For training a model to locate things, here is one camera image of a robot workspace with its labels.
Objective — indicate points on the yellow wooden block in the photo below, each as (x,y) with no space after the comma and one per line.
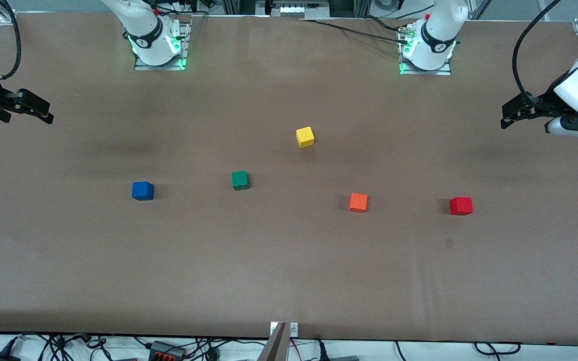
(305,137)

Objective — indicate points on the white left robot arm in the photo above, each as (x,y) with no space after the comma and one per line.
(437,45)

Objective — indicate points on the white bracket plate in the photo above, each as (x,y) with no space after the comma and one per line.
(294,329)

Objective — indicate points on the orange wooden block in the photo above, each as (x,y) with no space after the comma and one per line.
(357,202)

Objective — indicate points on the grey equipment with connectors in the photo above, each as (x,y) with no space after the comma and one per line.
(294,10)

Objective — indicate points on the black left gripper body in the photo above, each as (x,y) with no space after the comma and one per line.
(547,100)

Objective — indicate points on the blue wooden block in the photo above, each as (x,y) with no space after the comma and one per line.
(142,191)

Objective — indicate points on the black power plug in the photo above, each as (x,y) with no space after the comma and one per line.
(321,351)

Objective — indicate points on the red wooden block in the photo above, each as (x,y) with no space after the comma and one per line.
(461,206)

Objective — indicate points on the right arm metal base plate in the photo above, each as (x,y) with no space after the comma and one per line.
(158,67)

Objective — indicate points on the black box orange connectors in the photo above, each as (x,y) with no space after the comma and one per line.
(161,347)

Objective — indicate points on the green wooden block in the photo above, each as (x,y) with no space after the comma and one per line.
(240,180)

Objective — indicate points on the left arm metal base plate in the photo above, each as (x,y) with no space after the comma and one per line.
(429,72)

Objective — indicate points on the grey metal post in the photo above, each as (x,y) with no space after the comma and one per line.
(275,348)

